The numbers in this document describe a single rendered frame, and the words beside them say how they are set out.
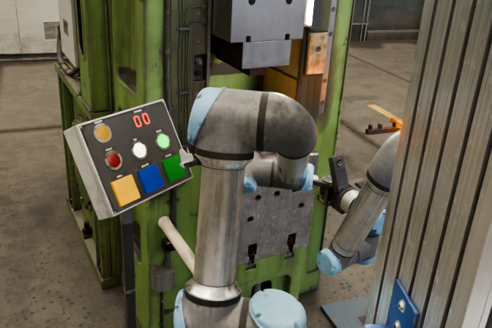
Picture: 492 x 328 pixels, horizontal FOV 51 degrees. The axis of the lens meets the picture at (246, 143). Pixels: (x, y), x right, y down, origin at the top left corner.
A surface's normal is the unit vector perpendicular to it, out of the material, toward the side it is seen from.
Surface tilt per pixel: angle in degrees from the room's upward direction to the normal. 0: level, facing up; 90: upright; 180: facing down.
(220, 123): 75
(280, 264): 90
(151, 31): 90
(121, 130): 60
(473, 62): 90
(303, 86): 90
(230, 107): 49
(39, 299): 0
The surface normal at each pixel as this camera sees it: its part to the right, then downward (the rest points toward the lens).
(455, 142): -0.99, -0.01
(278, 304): 0.18, -0.90
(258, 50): 0.47, 0.36
